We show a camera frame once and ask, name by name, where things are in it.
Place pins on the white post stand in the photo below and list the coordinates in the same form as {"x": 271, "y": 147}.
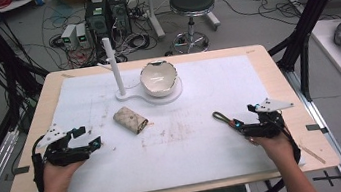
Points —
{"x": 115, "y": 66}

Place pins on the large black computer tower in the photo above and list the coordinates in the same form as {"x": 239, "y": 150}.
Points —
{"x": 98, "y": 23}

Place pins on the person's left hand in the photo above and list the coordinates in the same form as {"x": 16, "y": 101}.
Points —
{"x": 56, "y": 177}

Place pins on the white table mat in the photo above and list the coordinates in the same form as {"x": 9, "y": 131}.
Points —
{"x": 183, "y": 154}

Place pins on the thin wooden stick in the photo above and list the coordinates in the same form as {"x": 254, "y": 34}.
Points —
{"x": 313, "y": 154}

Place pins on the black round stool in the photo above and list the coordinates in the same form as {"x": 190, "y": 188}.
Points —
{"x": 192, "y": 3}

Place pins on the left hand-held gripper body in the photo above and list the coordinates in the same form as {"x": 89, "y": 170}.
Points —
{"x": 62, "y": 155}

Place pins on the black tape strip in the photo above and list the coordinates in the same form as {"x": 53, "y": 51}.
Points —
{"x": 20, "y": 170}
{"x": 316, "y": 128}

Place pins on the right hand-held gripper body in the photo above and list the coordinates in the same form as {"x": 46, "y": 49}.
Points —
{"x": 265, "y": 128}

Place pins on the small black computer tower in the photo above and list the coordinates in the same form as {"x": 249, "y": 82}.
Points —
{"x": 119, "y": 12}

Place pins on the white metal table leg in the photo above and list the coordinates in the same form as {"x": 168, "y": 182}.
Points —
{"x": 211, "y": 12}
{"x": 154, "y": 10}

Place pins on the white power supply box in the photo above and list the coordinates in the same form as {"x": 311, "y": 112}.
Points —
{"x": 82, "y": 36}
{"x": 69, "y": 36}

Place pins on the white chipped bowl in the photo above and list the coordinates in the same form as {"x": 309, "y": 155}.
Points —
{"x": 158, "y": 79}

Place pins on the person's right hand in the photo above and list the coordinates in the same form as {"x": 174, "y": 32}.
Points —
{"x": 277, "y": 150}

